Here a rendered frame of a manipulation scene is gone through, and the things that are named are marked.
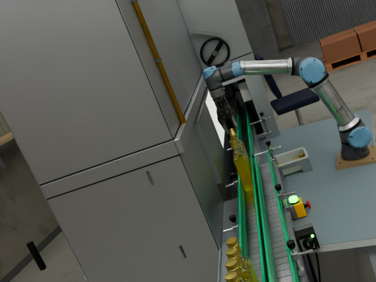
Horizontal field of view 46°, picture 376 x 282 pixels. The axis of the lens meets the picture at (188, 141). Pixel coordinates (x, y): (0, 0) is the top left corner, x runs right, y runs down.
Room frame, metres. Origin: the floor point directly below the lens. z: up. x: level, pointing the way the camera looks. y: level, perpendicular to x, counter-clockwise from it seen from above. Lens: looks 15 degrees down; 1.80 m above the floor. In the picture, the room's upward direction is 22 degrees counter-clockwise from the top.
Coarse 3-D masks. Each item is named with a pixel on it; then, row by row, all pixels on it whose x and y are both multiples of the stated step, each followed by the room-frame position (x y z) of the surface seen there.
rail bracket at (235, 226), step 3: (231, 216) 1.64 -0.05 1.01; (234, 216) 1.63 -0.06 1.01; (231, 219) 1.63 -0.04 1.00; (234, 219) 1.63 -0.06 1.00; (234, 222) 1.63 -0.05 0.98; (234, 225) 1.63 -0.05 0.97; (237, 225) 1.62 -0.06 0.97; (228, 228) 1.65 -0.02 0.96; (231, 228) 1.64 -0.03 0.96; (234, 228) 1.63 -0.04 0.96; (237, 228) 1.62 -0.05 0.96; (225, 231) 1.64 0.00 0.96; (228, 231) 1.64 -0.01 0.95; (234, 231) 1.63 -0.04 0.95; (237, 231) 1.63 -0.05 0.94; (237, 234) 1.63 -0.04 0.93
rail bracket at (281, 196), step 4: (276, 184) 1.76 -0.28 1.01; (276, 188) 1.74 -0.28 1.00; (280, 188) 1.74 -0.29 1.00; (280, 192) 1.74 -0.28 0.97; (288, 192) 1.74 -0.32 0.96; (292, 192) 1.74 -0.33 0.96; (280, 196) 1.74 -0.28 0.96; (284, 196) 1.74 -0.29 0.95; (284, 200) 1.75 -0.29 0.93; (284, 204) 1.74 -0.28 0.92; (284, 208) 1.74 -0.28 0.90; (288, 208) 1.74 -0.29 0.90; (284, 212) 1.74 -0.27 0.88
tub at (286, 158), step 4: (300, 148) 2.49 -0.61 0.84; (304, 148) 2.46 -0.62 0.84; (288, 152) 2.51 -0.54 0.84; (292, 152) 2.50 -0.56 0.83; (296, 152) 2.49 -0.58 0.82; (300, 152) 2.49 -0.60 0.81; (304, 152) 2.41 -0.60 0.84; (276, 156) 2.52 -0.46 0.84; (280, 156) 2.52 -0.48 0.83; (284, 156) 2.51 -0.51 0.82; (288, 156) 2.50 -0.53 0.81; (292, 156) 2.50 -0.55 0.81; (296, 156) 2.49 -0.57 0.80; (276, 160) 2.52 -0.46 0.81; (280, 160) 2.51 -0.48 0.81; (284, 160) 2.51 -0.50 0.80; (288, 160) 2.50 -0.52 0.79; (292, 160) 2.50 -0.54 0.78; (296, 160) 2.34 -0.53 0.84; (300, 160) 2.35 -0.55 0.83; (280, 164) 2.36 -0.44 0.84; (284, 164) 2.36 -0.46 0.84
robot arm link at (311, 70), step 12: (300, 60) 2.19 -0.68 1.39; (312, 60) 2.09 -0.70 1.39; (300, 72) 2.11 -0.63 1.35; (312, 72) 2.08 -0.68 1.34; (324, 72) 2.08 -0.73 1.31; (312, 84) 2.11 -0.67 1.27; (324, 84) 2.10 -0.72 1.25; (324, 96) 2.11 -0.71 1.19; (336, 96) 2.10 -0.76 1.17; (336, 108) 2.10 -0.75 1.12; (348, 108) 2.11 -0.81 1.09; (336, 120) 2.13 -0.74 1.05; (348, 120) 2.09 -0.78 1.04; (360, 120) 2.09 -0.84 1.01; (348, 132) 2.08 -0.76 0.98; (360, 132) 2.06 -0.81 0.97; (360, 144) 2.07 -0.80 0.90
